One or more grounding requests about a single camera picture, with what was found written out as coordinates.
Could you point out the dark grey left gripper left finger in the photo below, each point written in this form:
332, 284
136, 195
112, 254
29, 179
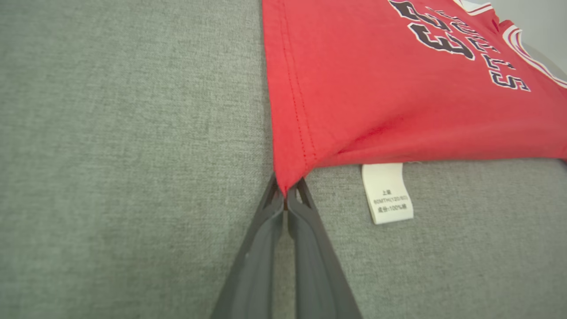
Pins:
257, 266

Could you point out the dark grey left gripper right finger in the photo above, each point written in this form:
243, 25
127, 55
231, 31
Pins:
314, 266

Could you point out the grey fabric sofa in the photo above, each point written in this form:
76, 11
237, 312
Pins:
110, 155

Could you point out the red Bulls jersey white sleeves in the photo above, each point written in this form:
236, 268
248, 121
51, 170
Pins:
376, 88

